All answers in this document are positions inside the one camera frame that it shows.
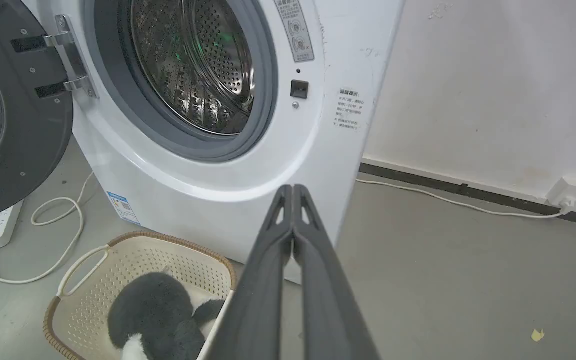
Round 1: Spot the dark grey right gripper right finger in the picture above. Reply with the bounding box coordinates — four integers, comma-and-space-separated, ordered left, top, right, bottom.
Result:
293, 184, 380, 360

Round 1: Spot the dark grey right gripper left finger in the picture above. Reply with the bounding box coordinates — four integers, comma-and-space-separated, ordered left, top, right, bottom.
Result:
206, 184, 295, 360

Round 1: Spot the white front-load washing machine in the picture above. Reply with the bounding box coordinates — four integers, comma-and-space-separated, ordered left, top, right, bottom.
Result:
22, 0, 407, 285

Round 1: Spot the dark grey washing machine door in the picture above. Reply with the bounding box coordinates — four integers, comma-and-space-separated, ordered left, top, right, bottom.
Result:
0, 0, 98, 227

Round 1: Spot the grey and white plush toy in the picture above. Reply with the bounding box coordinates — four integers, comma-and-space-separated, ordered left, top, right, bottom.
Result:
107, 271, 226, 360

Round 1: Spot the cream perforated laundry basket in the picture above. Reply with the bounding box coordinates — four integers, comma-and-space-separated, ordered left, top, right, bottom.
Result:
43, 231, 238, 360

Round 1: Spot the white power strip cable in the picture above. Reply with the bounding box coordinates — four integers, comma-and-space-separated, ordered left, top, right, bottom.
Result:
0, 171, 95, 285

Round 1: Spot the white wall socket with plug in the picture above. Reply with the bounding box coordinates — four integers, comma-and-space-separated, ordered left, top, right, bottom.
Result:
546, 175, 576, 216

